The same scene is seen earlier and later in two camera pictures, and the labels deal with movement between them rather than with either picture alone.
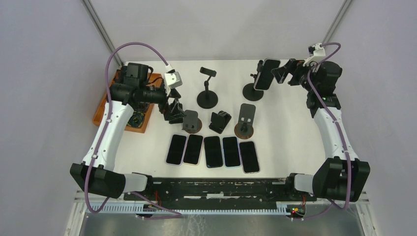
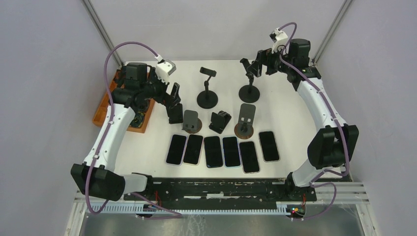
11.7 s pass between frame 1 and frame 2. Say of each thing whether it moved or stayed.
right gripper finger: moved
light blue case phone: stayed
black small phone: stayed
